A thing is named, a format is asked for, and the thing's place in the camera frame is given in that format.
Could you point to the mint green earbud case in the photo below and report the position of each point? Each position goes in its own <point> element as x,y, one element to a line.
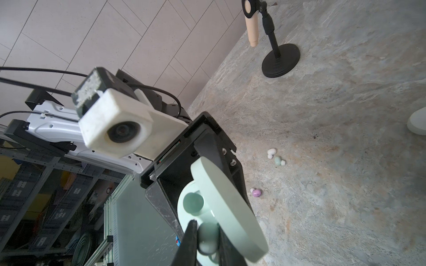
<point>211,197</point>

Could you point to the white earbud left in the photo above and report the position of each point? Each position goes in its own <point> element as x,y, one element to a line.
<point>271,153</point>

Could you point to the white earbud case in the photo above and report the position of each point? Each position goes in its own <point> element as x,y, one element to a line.
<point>417,122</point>

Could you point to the purple earbud left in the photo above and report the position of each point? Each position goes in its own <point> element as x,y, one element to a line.
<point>256,192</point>

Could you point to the metal storage shelf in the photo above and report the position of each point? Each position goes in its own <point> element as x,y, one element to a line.
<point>53,198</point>

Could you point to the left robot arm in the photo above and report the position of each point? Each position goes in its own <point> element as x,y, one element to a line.
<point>55,124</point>

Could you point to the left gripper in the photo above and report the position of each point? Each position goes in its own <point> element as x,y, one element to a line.
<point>165,178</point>

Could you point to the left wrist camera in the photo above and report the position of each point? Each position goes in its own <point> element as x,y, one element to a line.
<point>117,119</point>

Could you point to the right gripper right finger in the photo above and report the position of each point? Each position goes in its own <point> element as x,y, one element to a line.
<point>228,254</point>

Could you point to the mint earbud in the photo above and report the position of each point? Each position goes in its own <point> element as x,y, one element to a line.
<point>208,238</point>
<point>279,161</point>

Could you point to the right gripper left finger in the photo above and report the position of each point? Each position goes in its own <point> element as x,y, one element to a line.
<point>187,252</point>

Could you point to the black microphone stand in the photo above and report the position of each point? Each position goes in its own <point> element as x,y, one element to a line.
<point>283,58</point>

